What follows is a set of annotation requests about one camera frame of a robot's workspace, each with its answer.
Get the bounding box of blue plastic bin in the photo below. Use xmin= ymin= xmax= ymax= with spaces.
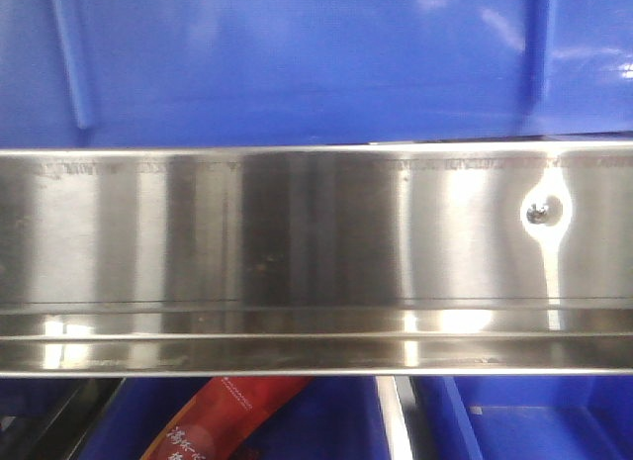
xmin=1 ymin=0 xmax=632 ymax=148

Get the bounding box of lower left blue bin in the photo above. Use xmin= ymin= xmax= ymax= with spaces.
xmin=75 ymin=377 xmax=390 ymax=459

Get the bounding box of lower right blue bin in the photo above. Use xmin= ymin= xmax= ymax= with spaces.
xmin=413 ymin=376 xmax=632 ymax=459

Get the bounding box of silver screw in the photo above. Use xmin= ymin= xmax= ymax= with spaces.
xmin=525 ymin=203 xmax=549 ymax=225

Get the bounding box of red snack package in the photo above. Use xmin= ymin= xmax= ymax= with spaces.
xmin=141 ymin=376 xmax=312 ymax=459

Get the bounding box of stainless steel shelf rail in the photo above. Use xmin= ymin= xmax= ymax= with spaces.
xmin=1 ymin=139 xmax=632 ymax=377

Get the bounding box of steel vertical divider post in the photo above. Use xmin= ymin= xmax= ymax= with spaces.
xmin=375 ymin=376 xmax=424 ymax=460

